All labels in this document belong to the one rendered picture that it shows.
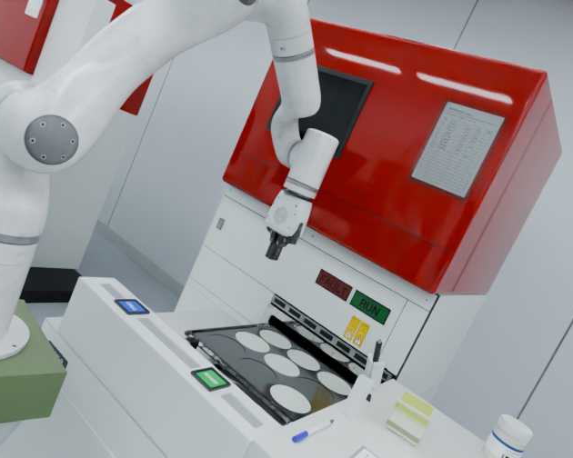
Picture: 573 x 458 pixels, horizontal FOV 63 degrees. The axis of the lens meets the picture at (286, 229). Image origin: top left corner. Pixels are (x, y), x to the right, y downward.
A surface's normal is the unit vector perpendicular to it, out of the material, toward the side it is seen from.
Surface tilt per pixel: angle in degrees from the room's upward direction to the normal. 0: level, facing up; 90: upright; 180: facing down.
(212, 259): 90
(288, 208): 89
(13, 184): 20
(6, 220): 84
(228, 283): 90
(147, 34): 80
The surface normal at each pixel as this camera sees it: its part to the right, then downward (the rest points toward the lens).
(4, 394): 0.64, 0.40
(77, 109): 0.86, -0.04
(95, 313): -0.54, -0.11
